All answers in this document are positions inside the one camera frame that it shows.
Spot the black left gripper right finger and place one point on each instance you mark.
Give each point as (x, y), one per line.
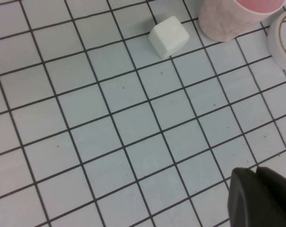
(282, 191)

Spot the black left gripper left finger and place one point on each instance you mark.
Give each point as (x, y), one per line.
(247, 203)

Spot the pink marbled cup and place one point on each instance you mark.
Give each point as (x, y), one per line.
(218, 23)

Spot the white tape roll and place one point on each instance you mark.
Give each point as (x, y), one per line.
(274, 45)

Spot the grid-patterned tablecloth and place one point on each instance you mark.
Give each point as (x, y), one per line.
(109, 130)

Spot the white foam cube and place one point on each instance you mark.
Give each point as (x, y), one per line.
(169, 37)

